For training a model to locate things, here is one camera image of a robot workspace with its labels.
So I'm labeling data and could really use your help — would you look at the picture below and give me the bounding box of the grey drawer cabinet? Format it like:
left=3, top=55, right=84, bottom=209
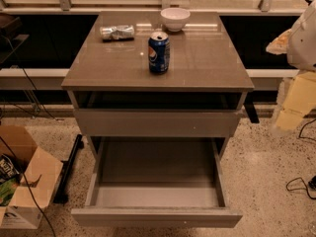
left=62, top=12, right=253, bottom=228

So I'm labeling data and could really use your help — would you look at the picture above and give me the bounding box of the black cable right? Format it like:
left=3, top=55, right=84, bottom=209
left=285, top=118, right=316, bottom=201

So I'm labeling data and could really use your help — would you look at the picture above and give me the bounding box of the open middle drawer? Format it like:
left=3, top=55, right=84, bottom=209
left=71, top=137, right=242, bottom=228

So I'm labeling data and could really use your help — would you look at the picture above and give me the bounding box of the black bar on floor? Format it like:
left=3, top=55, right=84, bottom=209
left=53, top=134, right=84, bottom=204

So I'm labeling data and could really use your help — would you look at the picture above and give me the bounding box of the closed top drawer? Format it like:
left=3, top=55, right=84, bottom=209
left=74, top=109, right=240, bottom=137

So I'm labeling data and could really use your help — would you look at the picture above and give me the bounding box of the white bowl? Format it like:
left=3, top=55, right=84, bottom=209
left=160, top=8, right=191, bottom=32

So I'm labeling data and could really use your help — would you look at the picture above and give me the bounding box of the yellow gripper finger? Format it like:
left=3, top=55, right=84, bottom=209
left=276, top=71, right=316, bottom=131
left=266, top=29, right=291, bottom=55

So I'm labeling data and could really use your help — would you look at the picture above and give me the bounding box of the black cable left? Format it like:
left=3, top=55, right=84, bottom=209
left=0, top=37, right=57, bottom=237

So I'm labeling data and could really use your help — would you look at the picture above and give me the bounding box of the crushed silver can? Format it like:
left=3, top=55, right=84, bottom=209
left=100, top=25, right=134, bottom=40

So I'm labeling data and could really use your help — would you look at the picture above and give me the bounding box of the cardboard box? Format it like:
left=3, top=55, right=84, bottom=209
left=0, top=125, right=63, bottom=229

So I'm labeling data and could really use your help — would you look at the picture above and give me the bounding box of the black cable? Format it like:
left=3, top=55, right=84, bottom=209
left=0, top=37, right=57, bottom=237
left=285, top=118, right=316, bottom=201

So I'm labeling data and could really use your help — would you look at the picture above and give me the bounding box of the green snack bag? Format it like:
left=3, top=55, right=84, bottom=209
left=0, top=154, right=20, bottom=206

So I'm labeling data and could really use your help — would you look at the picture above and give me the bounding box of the blue pepsi can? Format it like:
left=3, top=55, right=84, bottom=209
left=148, top=32, right=170, bottom=73

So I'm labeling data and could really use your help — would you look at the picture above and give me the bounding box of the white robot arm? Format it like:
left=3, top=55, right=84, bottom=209
left=266, top=1, right=316, bottom=132

